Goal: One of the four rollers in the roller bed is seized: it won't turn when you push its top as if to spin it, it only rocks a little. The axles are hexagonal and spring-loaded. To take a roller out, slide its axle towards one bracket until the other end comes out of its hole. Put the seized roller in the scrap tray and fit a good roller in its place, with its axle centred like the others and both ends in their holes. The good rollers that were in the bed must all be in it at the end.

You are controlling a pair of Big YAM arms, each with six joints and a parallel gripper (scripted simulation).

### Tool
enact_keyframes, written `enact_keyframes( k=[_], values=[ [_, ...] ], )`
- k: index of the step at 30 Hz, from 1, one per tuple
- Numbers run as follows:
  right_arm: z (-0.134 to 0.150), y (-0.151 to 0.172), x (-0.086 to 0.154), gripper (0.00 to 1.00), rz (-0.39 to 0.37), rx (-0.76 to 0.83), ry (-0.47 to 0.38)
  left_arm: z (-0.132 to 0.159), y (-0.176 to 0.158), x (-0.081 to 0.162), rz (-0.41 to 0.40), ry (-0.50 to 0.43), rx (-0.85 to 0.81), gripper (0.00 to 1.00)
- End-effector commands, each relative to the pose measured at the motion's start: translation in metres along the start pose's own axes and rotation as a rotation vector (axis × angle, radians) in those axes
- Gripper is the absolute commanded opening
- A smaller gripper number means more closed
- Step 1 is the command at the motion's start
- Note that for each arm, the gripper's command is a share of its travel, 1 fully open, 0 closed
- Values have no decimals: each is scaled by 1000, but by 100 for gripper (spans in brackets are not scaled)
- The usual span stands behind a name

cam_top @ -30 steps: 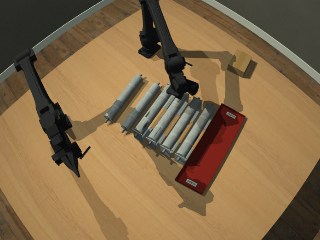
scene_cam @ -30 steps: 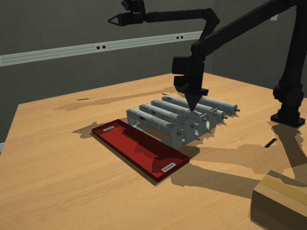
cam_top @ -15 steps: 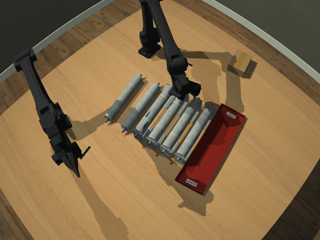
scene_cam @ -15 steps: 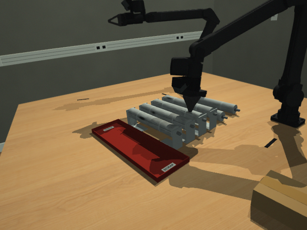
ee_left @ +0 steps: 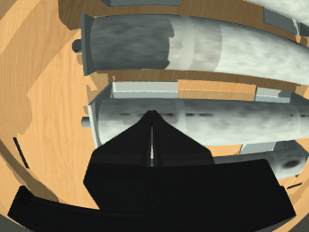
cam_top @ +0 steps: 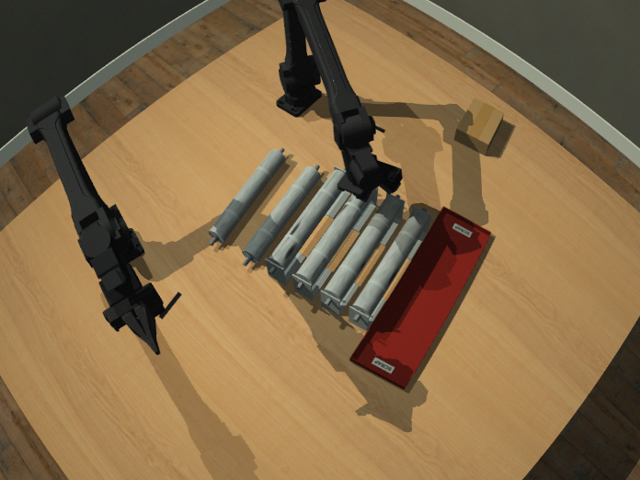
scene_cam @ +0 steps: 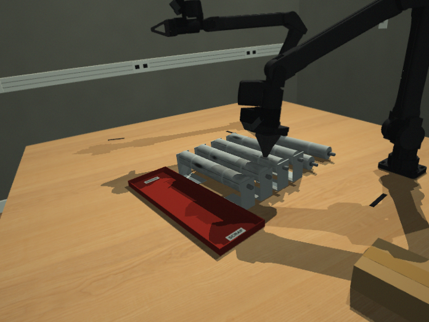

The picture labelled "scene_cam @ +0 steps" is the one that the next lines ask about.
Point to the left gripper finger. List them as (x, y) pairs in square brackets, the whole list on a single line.
[(265, 140), (259, 138)]

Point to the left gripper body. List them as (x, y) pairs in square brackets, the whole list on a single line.
[(280, 130)]

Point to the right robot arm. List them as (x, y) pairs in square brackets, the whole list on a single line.
[(194, 9)]

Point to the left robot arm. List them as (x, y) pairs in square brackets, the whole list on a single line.
[(403, 127)]

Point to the red rectangular tray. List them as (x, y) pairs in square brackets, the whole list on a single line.
[(217, 222)]

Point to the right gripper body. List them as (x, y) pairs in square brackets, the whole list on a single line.
[(174, 30)]

